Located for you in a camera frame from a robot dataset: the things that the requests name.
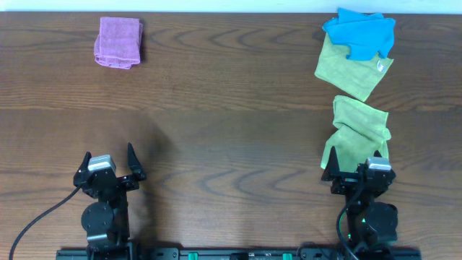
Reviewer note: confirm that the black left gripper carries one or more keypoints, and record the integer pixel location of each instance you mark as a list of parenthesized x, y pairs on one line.
[(132, 183)]

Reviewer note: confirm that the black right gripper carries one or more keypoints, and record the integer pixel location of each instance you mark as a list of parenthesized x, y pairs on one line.
[(345, 181)]

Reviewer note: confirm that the light green cloth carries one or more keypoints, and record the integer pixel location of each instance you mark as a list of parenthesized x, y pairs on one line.
[(361, 130)]

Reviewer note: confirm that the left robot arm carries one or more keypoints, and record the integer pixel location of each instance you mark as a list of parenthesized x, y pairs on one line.
[(106, 221)]

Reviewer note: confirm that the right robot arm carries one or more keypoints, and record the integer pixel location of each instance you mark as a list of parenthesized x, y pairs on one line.
[(365, 226)]

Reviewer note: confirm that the olive green cloth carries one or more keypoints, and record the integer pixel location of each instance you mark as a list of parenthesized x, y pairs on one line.
[(357, 78)]

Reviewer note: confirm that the folded pink cloth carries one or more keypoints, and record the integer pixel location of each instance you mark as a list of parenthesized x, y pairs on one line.
[(118, 42)]

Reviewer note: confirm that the crumpled blue cloth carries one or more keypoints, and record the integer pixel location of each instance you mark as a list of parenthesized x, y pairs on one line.
[(366, 35)]

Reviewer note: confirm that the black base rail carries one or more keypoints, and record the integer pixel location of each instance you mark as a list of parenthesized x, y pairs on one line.
[(216, 254)]

